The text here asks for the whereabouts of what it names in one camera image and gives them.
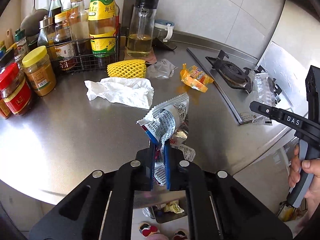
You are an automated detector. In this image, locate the silver blue snack wrapper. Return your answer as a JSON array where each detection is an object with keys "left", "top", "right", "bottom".
[{"left": 137, "top": 93, "right": 196, "bottom": 186}]

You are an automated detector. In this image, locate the white paper towel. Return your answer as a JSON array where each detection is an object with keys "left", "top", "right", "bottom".
[{"left": 84, "top": 77, "right": 154, "bottom": 109}]

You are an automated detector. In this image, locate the clear plastic bag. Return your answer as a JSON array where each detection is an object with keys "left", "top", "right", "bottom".
[{"left": 251, "top": 73, "right": 276, "bottom": 126}]

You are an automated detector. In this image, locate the orange soap wrapper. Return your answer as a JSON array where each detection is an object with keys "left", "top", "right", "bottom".
[{"left": 180, "top": 63, "right": 214, "bottom": 93}]

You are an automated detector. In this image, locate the grey trash bin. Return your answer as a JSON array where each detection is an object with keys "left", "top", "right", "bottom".
[{"left": 149, "top": 191, "right": 188, "bottom": 224}]

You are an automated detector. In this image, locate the right hand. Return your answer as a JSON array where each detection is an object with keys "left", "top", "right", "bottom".
[{"left": 287, "top": 144, "right": 320, "bottom": 221}]

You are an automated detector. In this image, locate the clear plastic wrapper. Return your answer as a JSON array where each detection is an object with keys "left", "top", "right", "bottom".
[{"left": 146, "top": 59, "right": 177, "bottom": 79}]

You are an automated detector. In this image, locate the yellow foam fruit net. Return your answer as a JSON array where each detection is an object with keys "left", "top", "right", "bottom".
[{"left": 107, "top": 59, "right": 146, "bottom": 79}]

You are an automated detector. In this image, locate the stainless gas stove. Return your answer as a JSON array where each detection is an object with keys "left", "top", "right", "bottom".
[{"left": 187, "top": 48, "right": 296, "bottom": 125}]

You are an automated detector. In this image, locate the red bow slipper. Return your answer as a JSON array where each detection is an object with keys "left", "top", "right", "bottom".
[{"left": 139, "top": 222, "right": 160, "bottom": 238}]

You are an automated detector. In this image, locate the glass oil dispenser black lid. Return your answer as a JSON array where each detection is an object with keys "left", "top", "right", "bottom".
[{"left": 126, "top": 0, "right": 159, "bottom": 58}]

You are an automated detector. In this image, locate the small dark sauce bottle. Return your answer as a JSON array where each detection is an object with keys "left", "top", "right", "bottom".
[{"left": 54, "top": 12, "right": 76, "bottom": 71}]

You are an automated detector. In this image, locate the large green label vinegar bottle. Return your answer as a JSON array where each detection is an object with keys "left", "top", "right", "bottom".
[{"left": 88, "top": 0, "right": 117, "bottom": 58}]

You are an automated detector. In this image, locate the yellow lid seasoning jar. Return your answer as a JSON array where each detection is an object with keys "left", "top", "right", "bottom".
[{"left": 22, "top": 46, "right": 56, "bottom": 96}]

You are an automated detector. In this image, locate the gold cap glass bottle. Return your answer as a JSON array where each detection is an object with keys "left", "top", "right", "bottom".
[{"left": 69, "top": 0, "right": 91, "bottom": 55}]

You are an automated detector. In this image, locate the red lid chili sauce jar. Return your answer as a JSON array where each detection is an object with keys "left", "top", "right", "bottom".
[{"left": 1, "top": 62, "right": 33, "bottom": 116}]

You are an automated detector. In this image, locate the steel cap glass cruet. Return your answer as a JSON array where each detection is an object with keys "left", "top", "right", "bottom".
[{"left": 37, "top": 15, "right": 56, "bottom": 61}]

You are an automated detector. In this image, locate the small red chili jar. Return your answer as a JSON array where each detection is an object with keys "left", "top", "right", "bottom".
[{"left": 0, "top": 98, "right": 11, "bottom": 119}]

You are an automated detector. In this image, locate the red cap bottle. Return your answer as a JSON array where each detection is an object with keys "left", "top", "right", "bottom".
[{"left": 61, "top": 0, "right": 71, "bottom": 12}]

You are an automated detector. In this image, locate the green cap spice jar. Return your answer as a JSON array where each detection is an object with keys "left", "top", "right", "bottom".
[{"left": 15, "top": 29, "right": 29, "bottom": 55}]

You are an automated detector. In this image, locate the grey ladle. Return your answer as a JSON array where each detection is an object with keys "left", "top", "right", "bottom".
[{"left": 20, "top": 0, "right": 48, "bottom": 37}]

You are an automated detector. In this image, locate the black wire rack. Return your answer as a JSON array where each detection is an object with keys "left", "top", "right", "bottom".
[{"left": 47, "top": 23, "right": 120, "bottom": 75}]

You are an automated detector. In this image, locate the clear container white handle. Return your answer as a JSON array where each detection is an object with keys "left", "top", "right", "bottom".
[{"left": 153, "top": 19, "right": 175, "bottom": 42}]

